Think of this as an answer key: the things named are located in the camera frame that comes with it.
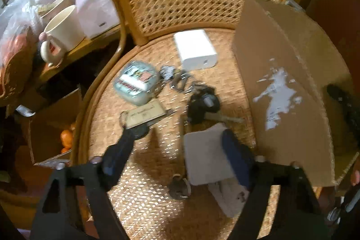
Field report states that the white remote device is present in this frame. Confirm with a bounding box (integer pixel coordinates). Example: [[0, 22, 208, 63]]
[[184, 123, 249, 218]]

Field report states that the black car key fob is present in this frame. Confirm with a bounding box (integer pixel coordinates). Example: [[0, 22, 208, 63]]
[[186, 85, 245, 126]]

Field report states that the brown cardboard box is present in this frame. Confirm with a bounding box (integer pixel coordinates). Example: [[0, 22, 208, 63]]
[[232, 0, 358, 187]]

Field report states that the cardboard box of oranges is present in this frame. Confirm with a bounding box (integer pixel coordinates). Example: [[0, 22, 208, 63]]
[[15, 89, 82, 169]]

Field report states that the round illustrated tin case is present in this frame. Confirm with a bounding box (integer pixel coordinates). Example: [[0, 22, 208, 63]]
[[113, 60, 160, 106]]

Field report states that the wooden side table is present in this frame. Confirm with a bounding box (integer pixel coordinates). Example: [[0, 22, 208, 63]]
[[31, 25, 120, 85]]

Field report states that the rattan wicker chair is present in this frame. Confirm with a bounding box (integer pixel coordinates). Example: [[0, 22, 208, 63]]
[[73, 0, 285, 239]]

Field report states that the cream ceramic mug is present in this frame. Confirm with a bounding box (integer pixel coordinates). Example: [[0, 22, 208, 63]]
[[39, 5, 85, 67]]

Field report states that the white rectangular power adapter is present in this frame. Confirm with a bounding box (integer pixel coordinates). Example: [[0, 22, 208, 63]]
[[173, 29, 218, 71]]

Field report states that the white tissue box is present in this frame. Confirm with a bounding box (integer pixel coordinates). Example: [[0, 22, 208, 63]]
[[75, 0, 120, 39]]

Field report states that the wooden tag keychain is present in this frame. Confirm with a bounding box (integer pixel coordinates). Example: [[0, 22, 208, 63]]
[[120, 99, 176, 141]]

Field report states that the silver keychain with carabiner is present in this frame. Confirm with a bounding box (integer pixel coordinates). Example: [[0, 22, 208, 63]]
[[159, 65, 195, 94]]

